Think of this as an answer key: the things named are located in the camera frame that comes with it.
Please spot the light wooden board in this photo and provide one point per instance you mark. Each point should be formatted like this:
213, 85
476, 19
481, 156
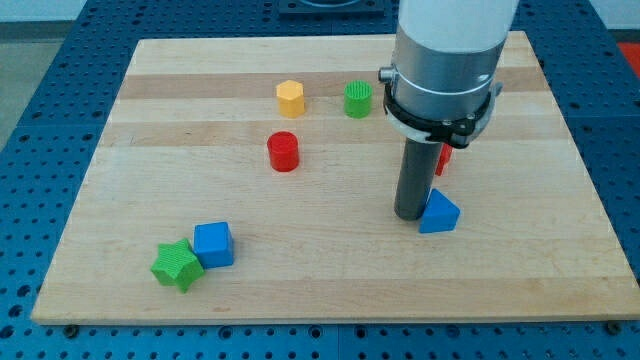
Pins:
186, 144

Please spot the green star block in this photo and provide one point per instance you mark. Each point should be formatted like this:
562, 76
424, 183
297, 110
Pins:
177, 265

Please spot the blue cube block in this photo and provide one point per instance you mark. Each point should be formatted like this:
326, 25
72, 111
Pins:
214, 245

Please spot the red cylinder block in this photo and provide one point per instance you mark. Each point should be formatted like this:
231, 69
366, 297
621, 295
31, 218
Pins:
283, 151

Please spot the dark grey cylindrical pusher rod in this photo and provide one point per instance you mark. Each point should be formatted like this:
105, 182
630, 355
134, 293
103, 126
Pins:
417, 171

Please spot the yellow hexagonal prism block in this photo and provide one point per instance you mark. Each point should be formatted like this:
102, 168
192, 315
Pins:
290, 98

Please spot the green cylinder block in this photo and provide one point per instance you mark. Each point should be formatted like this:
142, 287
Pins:
357, 99

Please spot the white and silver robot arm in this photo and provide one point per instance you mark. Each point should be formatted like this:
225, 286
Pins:
439, 86

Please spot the red block behind rod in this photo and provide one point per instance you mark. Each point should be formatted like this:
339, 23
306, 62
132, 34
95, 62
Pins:
444, 159

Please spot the blue triangular prism block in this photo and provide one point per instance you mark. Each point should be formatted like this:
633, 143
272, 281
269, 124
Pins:
440, 214

